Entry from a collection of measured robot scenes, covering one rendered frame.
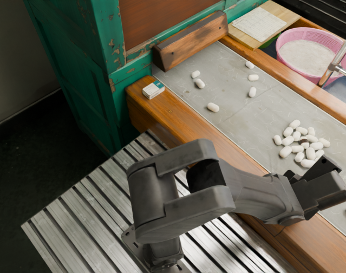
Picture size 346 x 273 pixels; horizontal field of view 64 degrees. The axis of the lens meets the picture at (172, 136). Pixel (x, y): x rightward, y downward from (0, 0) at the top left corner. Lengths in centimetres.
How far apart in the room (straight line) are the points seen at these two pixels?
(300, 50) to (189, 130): 58
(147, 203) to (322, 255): 48
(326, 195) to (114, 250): 49
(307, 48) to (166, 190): 94
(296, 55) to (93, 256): 93
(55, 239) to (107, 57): 48
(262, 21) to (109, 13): 64
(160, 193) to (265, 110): 62
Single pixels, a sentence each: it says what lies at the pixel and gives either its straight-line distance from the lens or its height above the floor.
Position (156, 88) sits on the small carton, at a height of 79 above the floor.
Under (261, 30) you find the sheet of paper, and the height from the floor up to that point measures 78.
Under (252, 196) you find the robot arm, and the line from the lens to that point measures 39.
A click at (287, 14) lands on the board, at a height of 78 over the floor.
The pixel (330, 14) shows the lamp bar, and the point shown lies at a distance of 70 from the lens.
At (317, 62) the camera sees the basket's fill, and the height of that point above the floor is 74.
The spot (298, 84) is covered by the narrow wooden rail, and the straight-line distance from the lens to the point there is 98.
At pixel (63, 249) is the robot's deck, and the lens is 78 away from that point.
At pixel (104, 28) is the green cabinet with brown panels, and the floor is 98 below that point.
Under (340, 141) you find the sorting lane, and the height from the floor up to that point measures 74.
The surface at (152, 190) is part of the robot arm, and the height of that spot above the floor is 108.
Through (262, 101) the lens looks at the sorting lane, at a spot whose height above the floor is 74.
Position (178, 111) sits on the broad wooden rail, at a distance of 81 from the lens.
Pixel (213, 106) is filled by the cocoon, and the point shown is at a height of 76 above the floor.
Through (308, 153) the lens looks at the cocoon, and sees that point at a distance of 83.
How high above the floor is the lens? 139
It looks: 56 degrees down
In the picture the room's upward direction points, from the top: 3 degrees clockwise
